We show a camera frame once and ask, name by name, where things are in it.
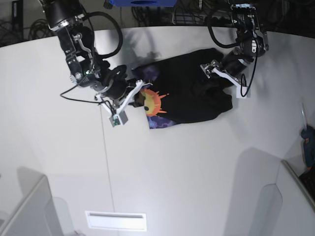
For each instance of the black keyboard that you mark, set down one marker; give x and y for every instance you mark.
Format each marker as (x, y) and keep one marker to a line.
(308, 180)

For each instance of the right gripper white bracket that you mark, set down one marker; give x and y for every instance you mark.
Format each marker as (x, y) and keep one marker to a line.
(115, 97)

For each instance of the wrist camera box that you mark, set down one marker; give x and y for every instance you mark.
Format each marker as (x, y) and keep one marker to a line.
(118, 119)
(242, 92)

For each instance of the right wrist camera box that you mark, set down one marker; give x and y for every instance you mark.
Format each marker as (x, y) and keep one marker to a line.
(118, 119)

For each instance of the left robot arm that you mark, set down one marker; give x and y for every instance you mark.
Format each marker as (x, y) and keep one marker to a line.
(251, 41)

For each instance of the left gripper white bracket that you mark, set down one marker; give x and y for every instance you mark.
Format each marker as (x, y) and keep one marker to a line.
(231, 71)

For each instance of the blue glue gun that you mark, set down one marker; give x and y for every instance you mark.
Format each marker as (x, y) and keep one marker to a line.
(308, 135)

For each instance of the blue box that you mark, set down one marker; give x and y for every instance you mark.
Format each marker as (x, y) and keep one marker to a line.
(149, 3)

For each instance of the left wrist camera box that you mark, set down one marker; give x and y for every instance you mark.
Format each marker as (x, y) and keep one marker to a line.
(242, 92)

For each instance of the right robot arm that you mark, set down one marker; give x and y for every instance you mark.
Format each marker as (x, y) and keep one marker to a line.
(87, 67)

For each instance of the black T-shirt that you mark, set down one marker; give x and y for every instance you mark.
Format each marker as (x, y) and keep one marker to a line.
(177, 91)

